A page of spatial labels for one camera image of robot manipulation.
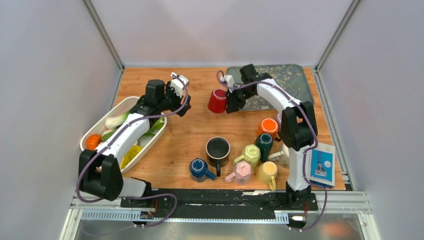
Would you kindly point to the dark green mug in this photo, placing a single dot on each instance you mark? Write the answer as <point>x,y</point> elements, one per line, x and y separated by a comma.
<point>265,143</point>

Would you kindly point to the green leafy vegetable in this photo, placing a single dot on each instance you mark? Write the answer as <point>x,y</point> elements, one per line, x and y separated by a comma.
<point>155,128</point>

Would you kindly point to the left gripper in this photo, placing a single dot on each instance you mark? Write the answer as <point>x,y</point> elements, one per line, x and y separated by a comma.
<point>179,106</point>

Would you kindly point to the red mug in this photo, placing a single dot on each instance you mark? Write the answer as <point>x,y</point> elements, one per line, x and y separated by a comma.
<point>218,101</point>

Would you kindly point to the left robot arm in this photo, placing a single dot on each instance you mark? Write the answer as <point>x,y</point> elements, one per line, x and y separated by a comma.
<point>99,172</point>

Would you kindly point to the floral blue tray mat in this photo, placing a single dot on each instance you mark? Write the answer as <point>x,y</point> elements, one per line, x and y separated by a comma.
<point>290,77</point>

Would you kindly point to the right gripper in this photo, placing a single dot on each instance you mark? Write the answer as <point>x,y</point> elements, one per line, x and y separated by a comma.
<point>234,104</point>

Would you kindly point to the navy blue mug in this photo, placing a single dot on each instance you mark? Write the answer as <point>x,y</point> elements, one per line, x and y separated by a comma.
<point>199,172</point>

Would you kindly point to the yellow mug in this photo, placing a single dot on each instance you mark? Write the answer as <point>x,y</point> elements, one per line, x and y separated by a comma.
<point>267,173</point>

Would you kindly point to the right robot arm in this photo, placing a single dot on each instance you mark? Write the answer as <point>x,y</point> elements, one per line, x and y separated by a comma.
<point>298,127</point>

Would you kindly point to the light green faceted mug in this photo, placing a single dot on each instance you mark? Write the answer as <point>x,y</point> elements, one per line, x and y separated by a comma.
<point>251,154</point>

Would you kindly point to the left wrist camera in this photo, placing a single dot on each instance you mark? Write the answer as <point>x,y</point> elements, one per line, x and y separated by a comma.
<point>178,83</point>

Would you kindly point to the white oval vegetable dish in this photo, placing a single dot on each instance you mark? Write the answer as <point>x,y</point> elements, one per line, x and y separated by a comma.
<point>134,142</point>

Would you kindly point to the black mug with gold rim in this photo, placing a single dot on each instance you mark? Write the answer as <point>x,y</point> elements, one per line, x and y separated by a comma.
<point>217,153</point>

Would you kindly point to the pink faceted mug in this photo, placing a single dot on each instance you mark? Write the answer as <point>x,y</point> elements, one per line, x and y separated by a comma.
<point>241,175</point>

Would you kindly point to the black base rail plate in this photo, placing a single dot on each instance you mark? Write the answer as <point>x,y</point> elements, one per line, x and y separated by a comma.
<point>219,203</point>

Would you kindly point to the bok choy vegetable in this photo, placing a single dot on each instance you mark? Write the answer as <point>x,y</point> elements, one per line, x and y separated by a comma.
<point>112,123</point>

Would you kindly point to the cream white mug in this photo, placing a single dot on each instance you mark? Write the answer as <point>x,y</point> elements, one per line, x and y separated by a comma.
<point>281,156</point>

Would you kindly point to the blue and white box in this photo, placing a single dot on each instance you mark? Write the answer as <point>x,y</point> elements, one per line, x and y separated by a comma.
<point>322,166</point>

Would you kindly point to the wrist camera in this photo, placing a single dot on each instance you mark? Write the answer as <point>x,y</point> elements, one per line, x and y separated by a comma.
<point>227,81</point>
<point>178,83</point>

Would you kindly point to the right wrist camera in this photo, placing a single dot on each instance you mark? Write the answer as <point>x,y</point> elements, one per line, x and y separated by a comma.
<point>227,81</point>

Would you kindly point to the small orange pumpkin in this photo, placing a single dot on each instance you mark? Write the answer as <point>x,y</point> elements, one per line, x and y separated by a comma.
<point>93,141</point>

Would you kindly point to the orange mug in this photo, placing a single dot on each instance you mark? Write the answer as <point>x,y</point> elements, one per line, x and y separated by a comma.
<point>269,126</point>

